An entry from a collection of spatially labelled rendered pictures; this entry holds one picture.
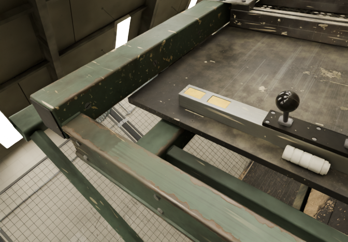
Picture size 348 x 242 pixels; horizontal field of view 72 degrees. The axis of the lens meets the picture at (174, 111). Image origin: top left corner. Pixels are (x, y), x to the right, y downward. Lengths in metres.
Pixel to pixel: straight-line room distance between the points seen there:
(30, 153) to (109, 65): 4.81
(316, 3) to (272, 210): 1.01
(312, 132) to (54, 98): 0.55
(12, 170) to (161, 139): 4.90
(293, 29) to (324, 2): 0.33
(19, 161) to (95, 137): 4.90
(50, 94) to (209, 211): 0.44
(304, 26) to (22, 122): 1.14
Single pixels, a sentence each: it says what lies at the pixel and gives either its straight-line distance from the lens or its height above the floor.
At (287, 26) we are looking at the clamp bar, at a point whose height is 1.63.
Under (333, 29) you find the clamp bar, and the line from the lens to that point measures 1.00.
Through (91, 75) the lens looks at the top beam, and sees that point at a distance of 0.65.
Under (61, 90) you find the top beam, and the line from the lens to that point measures 0.62.
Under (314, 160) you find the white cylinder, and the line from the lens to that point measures 0.52.
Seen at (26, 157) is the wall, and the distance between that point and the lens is 5.40.
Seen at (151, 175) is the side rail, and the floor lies 1.63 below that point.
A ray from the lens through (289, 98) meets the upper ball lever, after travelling 0.43.
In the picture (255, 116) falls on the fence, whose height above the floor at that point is 1.55.
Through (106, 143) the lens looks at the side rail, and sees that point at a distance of 0.51.
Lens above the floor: 1.64
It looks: 6 degrees up
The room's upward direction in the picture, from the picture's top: 47 degrees counter-clockwise
